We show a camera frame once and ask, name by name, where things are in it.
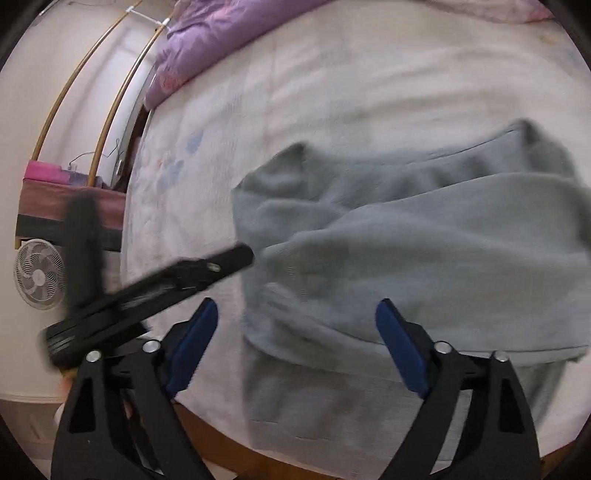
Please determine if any white electric fan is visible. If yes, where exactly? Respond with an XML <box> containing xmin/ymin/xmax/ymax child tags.
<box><xmin>14</xmin><ymin>239</ymin><xmax>68</xmax><ymax>311</ymax></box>

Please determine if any white rail post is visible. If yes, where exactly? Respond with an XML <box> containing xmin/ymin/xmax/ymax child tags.
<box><xmin>127</xmin><ymin>7</ymin><xmax>169</xmax><ymax>26</ymax></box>

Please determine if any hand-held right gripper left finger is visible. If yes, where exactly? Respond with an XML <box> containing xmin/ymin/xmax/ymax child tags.
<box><xmin>51</xmin><ymin>298</ymin><xmax>219</xmax><ymax>480</ymax></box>

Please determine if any wooden rail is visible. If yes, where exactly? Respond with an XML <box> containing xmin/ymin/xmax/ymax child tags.
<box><xmin>31</xmin><ymin>9</ymin><xmax>134</xmax><ymax>160</ymax></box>
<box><xmin>90</xmin><ymin>16</ymin><xmax>174</xmax><ymax>188</ymax></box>

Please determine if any pink striped towel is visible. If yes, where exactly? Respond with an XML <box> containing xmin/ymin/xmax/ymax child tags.
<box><xmin>14</xmin><ymin>159</ymin><xmax>127</xmax><ymax>252</ymax></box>

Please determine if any white fuzzy bed blanket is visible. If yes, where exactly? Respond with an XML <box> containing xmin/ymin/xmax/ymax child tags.
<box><xmin>120</xmin><ymin>0</ymin><xmax>591</xmax><ymax>467</ymax></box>

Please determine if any grey zip hoodie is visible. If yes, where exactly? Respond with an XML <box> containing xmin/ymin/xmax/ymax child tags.
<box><xmin>231</xmin><ymin>119</ymin><xmax>591</xmax><ymax>455</ymax></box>

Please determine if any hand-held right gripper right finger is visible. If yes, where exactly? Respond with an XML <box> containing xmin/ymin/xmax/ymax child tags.
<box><xmin>375</xmin><ymin>298</ymin><xmax>541</xmax><ymax>480</ymax></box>

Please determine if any dark-topped white drawer cabinet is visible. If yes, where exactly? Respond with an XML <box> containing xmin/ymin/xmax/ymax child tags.
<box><xmin>113</xmin><ymin>69</ymin><xmax>155</xmax><ymax>192</ymax></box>

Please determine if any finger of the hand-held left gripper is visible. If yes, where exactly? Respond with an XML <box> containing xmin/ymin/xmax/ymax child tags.
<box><xmin>117</xmin><ymin>244</ymin><xmax>256</xmax><ymax>315</ymax></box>

